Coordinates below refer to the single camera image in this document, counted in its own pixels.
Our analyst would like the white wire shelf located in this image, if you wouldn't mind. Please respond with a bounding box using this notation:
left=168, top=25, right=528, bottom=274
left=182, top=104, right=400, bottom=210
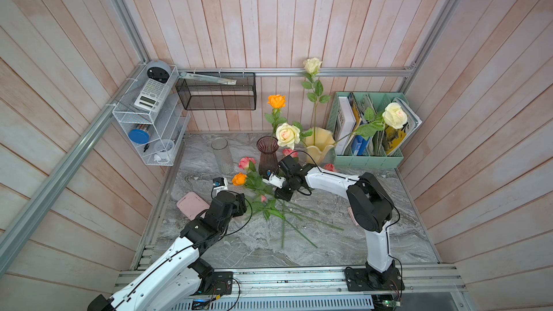
left=112, top=63, right=190, bottom=166

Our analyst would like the purple glass vase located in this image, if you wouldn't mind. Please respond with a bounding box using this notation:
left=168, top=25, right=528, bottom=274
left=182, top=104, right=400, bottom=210
left=256, top=136, right=279, bottom=179

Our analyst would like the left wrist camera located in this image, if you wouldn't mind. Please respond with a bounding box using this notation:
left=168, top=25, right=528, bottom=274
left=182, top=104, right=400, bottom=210
left=211, top=177, right=228, bottom=199

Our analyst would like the pink case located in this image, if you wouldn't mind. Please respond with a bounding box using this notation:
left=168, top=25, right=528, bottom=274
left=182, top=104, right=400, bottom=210
left=177, top=191, right=210, bottom=220

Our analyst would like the orange rose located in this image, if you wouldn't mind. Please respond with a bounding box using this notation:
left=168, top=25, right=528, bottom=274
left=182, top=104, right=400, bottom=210
left=246, top=197, right=344, bottom=249
left=232, top=172, right=274, bottom=196
left=264, top=94, right=287, bottom=138

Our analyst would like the yellow ruffled vase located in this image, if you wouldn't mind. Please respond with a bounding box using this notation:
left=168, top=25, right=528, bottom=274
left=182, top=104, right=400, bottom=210
left=302, top=127, right=336, bottom=166

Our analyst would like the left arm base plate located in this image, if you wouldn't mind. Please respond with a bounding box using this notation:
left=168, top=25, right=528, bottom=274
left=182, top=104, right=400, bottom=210
left=193, top=271, right=234, bottom=296

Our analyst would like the white book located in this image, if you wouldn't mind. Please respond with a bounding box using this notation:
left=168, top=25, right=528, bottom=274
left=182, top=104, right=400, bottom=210
left=334, top=94, right=357, bottom=156

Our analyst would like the blue lid jar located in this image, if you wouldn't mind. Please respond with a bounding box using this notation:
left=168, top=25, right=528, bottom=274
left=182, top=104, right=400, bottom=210
left=128, top=124, right=151, bottom=145

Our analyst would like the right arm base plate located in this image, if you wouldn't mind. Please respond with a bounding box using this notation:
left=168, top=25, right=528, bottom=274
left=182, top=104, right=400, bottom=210
left=344, top=265, right=405, bottom=292

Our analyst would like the pink rose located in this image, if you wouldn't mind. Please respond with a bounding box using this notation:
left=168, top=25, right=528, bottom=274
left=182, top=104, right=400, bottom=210
left=323, top=164, right=336, bottom=172
left=282, top=148, right=298, bottom=158
left=238, top=157, right=256, bottom=173

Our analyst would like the blue folder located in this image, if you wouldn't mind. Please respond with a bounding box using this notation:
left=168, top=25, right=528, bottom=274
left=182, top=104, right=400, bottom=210
left=351, top=135, right=372, bottom=156

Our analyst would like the clear glass vase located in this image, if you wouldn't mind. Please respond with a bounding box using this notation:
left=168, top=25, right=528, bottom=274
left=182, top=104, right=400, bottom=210
left=211, top=138, right=234, bottom=175

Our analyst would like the black wire basket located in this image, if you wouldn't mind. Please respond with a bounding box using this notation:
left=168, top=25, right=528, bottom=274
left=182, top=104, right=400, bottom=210
left=176, top=71, right=257, bottom=111

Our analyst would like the yellow magazine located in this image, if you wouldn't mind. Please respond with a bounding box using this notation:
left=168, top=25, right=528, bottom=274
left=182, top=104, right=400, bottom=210
left=382, top=97, right=423, bottom=156

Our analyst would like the white mug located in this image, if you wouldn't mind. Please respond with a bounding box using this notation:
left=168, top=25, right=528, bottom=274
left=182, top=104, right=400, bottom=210
left=154, top=139, right=175, bottom=164

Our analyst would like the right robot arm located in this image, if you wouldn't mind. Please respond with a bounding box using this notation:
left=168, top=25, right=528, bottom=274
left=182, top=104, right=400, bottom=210
left=263, top=156, right=397, bottom=274

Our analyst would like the round grey alarm clock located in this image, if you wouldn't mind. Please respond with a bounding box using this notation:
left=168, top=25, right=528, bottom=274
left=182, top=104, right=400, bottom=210
left=146, top=60, right=171, bottom=84

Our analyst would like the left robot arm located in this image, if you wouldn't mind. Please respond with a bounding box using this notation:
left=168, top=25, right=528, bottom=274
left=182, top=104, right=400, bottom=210
left=87, top=190, right=247, bottom=310

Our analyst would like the paper strip on basket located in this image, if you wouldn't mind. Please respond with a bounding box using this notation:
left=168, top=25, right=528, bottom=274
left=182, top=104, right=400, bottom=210
left=179, top=72, right=236, bottom=86

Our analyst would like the mint green file organizer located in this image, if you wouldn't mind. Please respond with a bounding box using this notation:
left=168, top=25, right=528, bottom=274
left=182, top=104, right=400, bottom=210
left=326, top=92, right=408, bottom=169

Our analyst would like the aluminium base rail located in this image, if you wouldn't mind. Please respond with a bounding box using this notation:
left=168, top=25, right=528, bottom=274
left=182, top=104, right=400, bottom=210
left=107, top=264, right=465, bottom=311

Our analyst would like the white desk calculator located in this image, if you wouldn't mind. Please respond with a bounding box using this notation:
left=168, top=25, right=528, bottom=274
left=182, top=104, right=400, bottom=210
left=134, top=79, right=170, bottom=112

